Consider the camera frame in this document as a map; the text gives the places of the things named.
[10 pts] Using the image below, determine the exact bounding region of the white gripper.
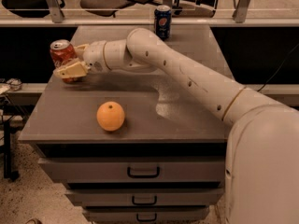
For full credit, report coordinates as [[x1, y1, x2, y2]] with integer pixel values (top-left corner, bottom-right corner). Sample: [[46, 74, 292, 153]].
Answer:
[[53, 41, 107, 78]]

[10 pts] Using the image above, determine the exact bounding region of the red coke can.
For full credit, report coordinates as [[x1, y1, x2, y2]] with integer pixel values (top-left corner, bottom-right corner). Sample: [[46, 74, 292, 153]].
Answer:
[[50, 39, 78, 84]]

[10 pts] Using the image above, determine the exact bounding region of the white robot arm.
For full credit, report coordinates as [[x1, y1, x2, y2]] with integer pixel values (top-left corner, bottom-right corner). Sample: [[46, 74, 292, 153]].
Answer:
[[54, 28, 299, 224]]

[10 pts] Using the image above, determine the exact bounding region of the blue pepsi can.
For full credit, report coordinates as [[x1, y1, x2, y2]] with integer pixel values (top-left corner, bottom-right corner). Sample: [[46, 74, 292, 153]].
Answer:
[[154, 5, 171, 40]]

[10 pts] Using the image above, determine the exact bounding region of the orange fruit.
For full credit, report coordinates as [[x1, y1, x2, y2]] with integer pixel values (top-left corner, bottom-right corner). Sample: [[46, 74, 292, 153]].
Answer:
[[96, 102, 125, 132]]

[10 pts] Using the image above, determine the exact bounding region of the black office chair left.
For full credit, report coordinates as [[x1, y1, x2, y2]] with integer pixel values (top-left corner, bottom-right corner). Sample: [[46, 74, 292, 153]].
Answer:
[[1, 0, 66, 19]]

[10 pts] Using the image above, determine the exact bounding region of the black stand left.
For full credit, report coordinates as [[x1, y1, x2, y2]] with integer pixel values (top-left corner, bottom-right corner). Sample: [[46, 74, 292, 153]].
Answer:
[[0, 117, 19, 181]]

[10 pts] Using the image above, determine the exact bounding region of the grey drawer cabinet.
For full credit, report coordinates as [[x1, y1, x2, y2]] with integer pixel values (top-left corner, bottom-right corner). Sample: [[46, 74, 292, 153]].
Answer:
[[18, 24, 235, 224]]

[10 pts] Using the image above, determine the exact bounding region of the top drawer black handle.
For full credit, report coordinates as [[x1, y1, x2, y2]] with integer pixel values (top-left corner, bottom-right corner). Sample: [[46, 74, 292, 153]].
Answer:
[[127, 167, 160, 179]]

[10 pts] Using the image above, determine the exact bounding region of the drawer black handle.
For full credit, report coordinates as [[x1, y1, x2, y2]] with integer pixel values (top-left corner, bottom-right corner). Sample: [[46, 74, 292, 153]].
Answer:
[[131, 196, 157, 206], [127, 167, 160, 179], [135, 214, 157, 222]]

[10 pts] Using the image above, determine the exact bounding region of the middle drawer black handle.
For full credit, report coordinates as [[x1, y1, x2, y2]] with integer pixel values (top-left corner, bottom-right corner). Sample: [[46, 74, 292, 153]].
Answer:
[[131, 196, 157, 206]]

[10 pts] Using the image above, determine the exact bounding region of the bottom drawer black handle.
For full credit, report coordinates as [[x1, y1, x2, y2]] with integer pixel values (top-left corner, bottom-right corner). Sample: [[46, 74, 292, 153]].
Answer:
[[135, 214, 157, 222]]

